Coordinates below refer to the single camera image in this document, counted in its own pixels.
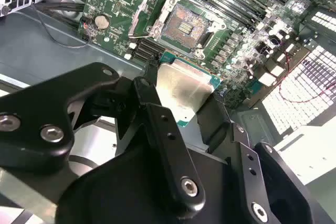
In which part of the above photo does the silver CPU chip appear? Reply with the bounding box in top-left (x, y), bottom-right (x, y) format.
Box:
top-left (154, 50), bottom-right (224, 130)

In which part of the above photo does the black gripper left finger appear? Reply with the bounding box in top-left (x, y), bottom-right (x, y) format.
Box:
top-left (0, 56), bottom-right (207, 215)

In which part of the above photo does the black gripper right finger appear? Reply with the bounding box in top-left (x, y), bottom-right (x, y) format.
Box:
top-left (198, 93), bottom-right (336, 224)

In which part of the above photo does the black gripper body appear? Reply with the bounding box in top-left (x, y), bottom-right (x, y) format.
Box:
top-left (54, 140), bottom-right (255, 224)

